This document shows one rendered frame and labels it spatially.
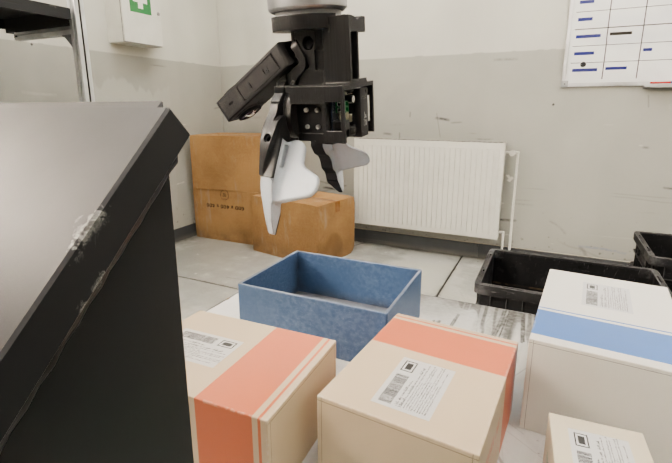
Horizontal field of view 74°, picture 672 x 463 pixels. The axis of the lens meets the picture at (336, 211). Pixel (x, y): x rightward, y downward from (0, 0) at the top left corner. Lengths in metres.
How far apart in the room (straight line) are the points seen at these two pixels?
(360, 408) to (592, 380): 0.20
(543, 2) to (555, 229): 1.35
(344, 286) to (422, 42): 2.59
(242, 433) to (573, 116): 2.80
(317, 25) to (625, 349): 0.38
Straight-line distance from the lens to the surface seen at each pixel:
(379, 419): 0.34
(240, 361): 0.41
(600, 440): 0.39
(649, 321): 0.52
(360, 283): 0.66
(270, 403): 0.36
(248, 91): 0.48
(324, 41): 0.43
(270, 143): 0.42
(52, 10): 2.01
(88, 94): 2.01
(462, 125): 3.05
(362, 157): 0.51
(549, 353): 0.44
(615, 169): 3.04
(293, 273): 0.69
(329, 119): 0.43
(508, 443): 0.46
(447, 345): 0.43
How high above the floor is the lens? 0.99
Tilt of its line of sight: 13 degrees down
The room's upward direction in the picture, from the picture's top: straight up
